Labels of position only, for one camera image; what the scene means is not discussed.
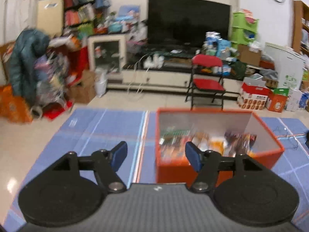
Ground beige standing air conditioner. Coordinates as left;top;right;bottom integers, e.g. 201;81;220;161
36;0;65;39

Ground red cabinet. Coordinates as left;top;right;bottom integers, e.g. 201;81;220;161
68;46;89;85

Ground red folding chair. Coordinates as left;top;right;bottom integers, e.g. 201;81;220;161
185;54;227;111

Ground orange cardboard box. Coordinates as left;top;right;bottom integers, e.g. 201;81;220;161
155;108;285;184

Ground blue checked tablecloth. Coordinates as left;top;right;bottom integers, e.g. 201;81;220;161
3;108;309;232

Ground green plastic drawer unit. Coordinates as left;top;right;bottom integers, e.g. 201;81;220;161
231;10;259;45

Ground green snack packet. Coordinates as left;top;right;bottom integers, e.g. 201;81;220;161
159;126;192;147

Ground white glass-door cabinet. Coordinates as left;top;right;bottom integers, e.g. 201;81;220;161
87;33;127;74

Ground white television stand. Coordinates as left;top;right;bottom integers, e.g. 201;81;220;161
107;45;245;95

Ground brown cardboard box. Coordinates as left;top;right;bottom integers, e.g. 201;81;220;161
238;44;263;67
69;70;97;105

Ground black television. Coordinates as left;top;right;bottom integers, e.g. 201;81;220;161
147;0;231;49

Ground blue white package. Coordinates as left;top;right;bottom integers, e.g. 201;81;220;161
217;39;233;56

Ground orange shopping bag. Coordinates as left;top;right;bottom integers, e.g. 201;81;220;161
0;85;33;124

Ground orange carton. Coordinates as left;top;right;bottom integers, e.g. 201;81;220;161
266;90;289;113

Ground black bookshelf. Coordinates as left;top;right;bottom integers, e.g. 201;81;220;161
63;0;108;35

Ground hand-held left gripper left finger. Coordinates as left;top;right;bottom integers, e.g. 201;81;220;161
53;141;128;194

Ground dark clear snack packet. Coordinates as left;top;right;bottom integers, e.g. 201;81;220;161
223;130;257;155

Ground green white pack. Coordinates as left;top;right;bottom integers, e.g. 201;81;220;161
273;88;290;97

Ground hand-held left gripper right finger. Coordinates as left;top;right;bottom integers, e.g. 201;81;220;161
185;142;261;194

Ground white appliance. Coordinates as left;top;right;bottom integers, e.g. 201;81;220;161
264;42;306;90

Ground wooden shelf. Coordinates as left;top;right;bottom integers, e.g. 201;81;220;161
291;0;309;56

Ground white blue box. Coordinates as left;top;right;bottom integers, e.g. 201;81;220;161
285;88;304;112

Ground teal puffer jacket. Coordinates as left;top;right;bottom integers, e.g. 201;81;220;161
8;28;50;105

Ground thin-framed eyeglasses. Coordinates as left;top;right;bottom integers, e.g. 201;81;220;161
275;126;307;149

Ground red white carton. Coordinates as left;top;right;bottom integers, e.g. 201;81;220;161
237;82;271;111

